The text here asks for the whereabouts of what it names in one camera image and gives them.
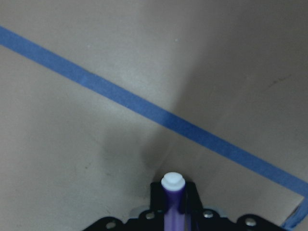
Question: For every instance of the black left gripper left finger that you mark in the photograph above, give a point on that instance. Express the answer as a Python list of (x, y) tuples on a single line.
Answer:
[(158, 205)]

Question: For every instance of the purple highlighter pen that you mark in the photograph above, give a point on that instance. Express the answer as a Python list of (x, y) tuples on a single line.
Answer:
[(173, 185)]

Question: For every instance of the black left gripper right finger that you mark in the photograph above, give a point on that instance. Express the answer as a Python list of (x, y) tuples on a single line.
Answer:
[(193, 207)]

